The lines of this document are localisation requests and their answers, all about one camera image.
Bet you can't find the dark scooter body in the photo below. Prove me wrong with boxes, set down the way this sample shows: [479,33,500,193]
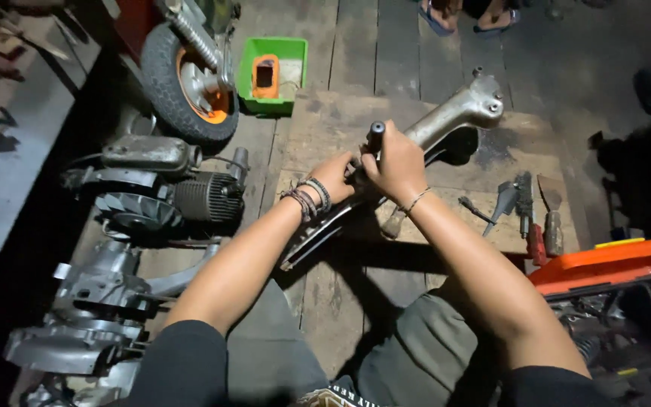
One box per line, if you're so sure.
[588,67,651,240]

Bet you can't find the red handled tool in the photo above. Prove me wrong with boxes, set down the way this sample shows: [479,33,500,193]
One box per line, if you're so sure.
[526,223,549,268]

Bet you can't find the person's left hand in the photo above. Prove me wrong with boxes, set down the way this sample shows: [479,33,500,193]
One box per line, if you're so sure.
[307,151,364,205]

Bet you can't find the black handled tool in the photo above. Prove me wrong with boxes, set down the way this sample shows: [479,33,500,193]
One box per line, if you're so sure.
[367,120,387,156]

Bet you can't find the person's black shirt sleeves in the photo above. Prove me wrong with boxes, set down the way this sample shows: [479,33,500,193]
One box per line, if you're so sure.
[112,320,637,407]

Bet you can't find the person's grey shorts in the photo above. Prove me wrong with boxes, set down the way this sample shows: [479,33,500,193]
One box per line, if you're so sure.
[226,279,501,407]

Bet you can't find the scooter wheel with orange rim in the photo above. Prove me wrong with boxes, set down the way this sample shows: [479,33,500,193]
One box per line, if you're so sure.
[139,21,241,147]

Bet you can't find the putty knife with wooden handle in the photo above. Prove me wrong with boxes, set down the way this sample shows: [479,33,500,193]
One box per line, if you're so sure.
[537,173,565,259]

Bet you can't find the black toolbox with tools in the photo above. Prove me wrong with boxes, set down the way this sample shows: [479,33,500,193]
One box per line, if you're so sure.
[546,276,651,407]

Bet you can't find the wooden handled hammer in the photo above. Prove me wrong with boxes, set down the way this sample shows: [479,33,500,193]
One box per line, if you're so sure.
[380,205,409,240]

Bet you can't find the dark beaded wrist bracelets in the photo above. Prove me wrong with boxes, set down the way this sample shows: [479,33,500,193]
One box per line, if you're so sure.
[280,177,333,223]

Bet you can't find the cluttered workbench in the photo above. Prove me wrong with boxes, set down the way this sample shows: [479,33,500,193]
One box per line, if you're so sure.
[0,0,113,317]

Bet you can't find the small black hand tool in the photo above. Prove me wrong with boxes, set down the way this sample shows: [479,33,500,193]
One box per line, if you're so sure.
[458,196,497,226]

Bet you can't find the grey metal scooter swingarm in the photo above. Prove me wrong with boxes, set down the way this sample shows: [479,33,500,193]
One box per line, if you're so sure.
[278,67,506,272]

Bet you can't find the wire brush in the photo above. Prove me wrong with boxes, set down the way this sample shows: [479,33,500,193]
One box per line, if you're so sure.
[514,171,535,239]

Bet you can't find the thin cord wrist bracelet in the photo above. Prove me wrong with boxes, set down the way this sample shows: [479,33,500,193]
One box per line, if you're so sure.
[397,187,432,217]

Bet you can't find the silver engine crankcase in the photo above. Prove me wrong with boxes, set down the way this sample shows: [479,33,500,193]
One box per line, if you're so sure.
[2,239,225,396]

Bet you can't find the orange plastic part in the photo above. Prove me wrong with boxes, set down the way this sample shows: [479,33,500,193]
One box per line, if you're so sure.
[251,54,281,100]

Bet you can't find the grey metal scraper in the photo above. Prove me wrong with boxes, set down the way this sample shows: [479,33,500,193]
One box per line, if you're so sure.
[481,181,520,238]

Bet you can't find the person's right hand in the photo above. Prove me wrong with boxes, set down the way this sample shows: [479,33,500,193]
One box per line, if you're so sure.
[361,119,429,207]

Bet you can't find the green plastic tray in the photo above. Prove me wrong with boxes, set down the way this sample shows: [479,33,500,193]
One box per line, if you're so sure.
[236,36,309,117]

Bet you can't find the orange toolbox lid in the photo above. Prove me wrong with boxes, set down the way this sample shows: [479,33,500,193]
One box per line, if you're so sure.
[527,233,651,296]

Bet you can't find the finned scooter engine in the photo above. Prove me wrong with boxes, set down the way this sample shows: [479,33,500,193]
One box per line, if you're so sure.
[60,133,252,238]

